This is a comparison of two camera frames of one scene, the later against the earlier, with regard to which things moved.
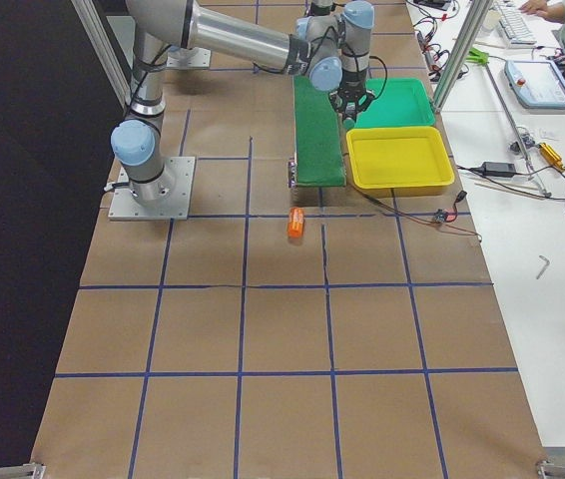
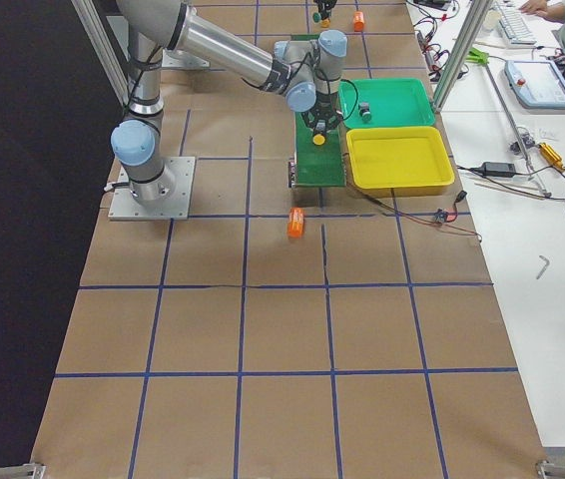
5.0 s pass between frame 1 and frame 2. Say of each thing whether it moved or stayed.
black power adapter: stayed
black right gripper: moved
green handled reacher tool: stayed
